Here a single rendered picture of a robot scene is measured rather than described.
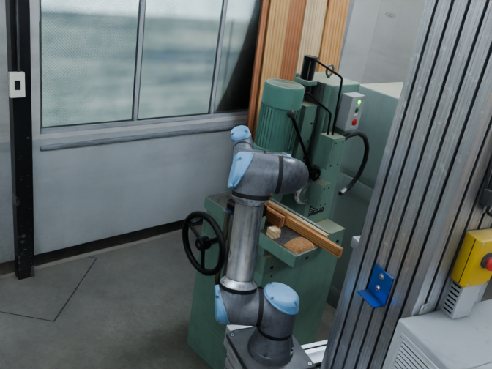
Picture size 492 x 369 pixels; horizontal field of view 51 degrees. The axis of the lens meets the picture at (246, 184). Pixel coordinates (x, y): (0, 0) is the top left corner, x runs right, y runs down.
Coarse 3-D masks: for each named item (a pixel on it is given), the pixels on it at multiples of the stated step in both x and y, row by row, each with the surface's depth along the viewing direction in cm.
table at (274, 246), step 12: (228, 192) 254; (204, 204) 247; (216, 204) 241; (264, 228) 225; (288, 228) 229; (264, 240) 220; (276, 240) 217; (288, 240) 219; (276, 252) 216; (288, 252) 211; (312, 252) 215; (324, 252) 223; (288, 264) 212; (300, 264) 213
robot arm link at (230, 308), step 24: (240, 168) 147; (264, 168) 148; (240, 192) 149; (264, 192) 149; (240, 216) 152; (240, 240) 152; (240, 264) 153; (216, 288) 157; (240, 288) 153; (216, 312) 154; (240, 312) 154
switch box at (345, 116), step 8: (344, 96) 230; (352, 96) 227; (360, 96) 230; (344, 104) 230; (352, 104) 228; (360, 104) 232; (344, 112) 231; (352, 112) 231; (360, 112) 235; (344, 120) 232; (352, 120) 233; (344, 128) 233; (352, 128) 236
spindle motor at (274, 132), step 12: (264, 84) 217; (276, 84) 214; (288, 84) 217; (300, 84) 221; (264, 96) 217; (276, 96) 212; (288, 96) 212; (300, 96) 215; (264, 108) 218; (276, 108) 214; (288, 108) 214; (300, 108) 222; (264, 120) 219; (276, 120) 216; (288, 120) 217; (264, 132) 220; (276, 132) 218; (288, 132) 219; (264, 144) 222; (276, 144) 220; (288, 144) 222
